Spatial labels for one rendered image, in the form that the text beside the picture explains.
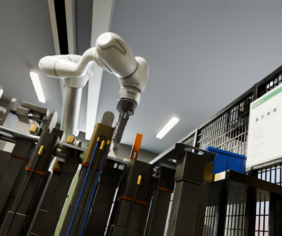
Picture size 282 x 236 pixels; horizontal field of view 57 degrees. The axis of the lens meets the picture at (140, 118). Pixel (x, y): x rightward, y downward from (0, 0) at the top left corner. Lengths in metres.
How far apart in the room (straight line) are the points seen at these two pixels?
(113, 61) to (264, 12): 2.29
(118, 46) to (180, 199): 0.57
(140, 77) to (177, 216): 0.62
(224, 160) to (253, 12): 2.20
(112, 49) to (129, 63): 0.09
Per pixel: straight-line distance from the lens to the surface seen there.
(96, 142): 0.70
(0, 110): 1.33
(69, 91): 1.58
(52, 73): 1.43
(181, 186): 0.57
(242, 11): 3.02
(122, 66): 0.96
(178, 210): 0.57
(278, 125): 1.08
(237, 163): 1.05
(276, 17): 3.10
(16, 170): 0.90
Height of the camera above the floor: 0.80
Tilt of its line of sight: 24 degrees up
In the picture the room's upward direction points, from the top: 15 degrees clockwise
